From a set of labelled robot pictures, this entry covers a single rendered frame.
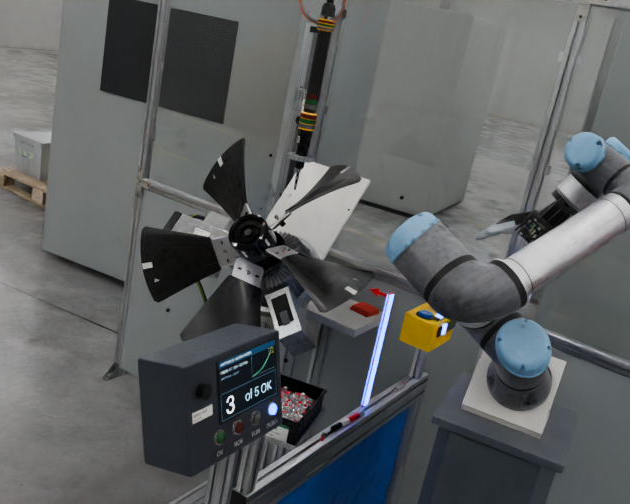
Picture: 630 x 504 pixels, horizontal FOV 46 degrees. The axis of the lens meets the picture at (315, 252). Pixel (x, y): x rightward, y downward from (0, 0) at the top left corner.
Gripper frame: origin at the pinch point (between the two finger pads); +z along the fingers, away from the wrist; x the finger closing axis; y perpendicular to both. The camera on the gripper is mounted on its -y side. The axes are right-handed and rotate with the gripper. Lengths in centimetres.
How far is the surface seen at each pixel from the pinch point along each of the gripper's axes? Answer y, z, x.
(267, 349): 46, 32, -21
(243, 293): -15, 59, -40
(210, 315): -6, 66, -41
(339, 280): -18.5, 37.5, -24.0
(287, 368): -58, 89, -18
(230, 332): 46, 35, -28
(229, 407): 57, 39, -18
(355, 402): -95, 98, 9
